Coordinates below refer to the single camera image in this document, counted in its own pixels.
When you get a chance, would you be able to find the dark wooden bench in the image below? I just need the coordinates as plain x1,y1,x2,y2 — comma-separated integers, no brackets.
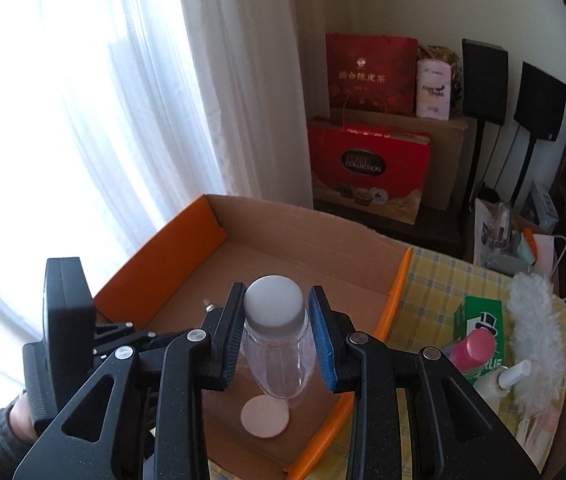
313,197,466,261

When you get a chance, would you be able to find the black speaker on stand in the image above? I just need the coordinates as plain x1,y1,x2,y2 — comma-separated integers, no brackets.
510,61,566,208
462,38,509,211

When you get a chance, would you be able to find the pink cap bottle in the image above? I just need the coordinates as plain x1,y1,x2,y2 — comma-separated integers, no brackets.
440,332,496,373

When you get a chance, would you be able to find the cardboard box with orange flaps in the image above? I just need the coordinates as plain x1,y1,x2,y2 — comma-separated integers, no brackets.
94,194,414,480

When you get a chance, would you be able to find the pink white plastic packet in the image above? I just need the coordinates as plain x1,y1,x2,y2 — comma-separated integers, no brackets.
516,402,564,468

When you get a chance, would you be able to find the white fluffy duster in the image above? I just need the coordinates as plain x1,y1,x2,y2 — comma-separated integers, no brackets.
506,272,566,421

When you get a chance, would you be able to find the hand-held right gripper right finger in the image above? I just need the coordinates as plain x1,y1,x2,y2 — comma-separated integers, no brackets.
308,286,539,480

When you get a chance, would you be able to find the white sheer curtain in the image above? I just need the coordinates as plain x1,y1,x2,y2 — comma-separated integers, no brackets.
0,0,314,411

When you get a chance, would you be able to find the red paper gift bag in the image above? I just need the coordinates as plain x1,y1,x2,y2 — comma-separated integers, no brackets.
325,33,419,118

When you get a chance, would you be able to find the small blue box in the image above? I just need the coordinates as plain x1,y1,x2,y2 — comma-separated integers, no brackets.
520,180,560,233

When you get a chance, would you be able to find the round white disc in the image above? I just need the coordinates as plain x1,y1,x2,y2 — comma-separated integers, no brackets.
241,395,291,438

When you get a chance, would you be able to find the plain brown cardboard box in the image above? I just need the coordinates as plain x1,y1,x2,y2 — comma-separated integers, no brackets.
330,107,469,211

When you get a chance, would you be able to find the white cap lotion bottle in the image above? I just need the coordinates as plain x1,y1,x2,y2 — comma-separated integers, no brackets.
476,360,532,408

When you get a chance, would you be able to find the yellow checked tablecloth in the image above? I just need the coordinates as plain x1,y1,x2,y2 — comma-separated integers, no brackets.
203,247,566,480

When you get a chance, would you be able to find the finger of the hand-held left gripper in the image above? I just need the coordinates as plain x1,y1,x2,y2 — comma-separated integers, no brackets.
93,310,224,361

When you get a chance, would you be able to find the person's left hand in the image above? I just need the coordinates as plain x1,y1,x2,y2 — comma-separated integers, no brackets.
9,394,40,442

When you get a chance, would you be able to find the red chocolate gift box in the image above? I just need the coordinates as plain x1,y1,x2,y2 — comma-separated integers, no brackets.
307,117,434,226

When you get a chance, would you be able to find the gold brown packet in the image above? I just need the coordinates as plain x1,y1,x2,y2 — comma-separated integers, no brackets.
418,45,464,116

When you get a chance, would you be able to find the pink white tissue pack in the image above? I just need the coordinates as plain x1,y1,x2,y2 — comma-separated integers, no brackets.
415,58,453,120

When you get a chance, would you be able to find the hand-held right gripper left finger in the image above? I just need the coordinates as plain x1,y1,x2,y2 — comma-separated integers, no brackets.
13,282,249,480

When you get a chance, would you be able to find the clear bottle with white cap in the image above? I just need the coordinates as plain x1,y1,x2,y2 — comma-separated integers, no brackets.
240,275,316,401

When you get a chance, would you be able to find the white paper bag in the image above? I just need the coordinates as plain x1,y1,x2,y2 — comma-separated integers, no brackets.
473,197,566,281

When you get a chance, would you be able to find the green yellow carton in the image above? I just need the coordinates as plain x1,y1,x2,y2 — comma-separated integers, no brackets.
453,296,506,386

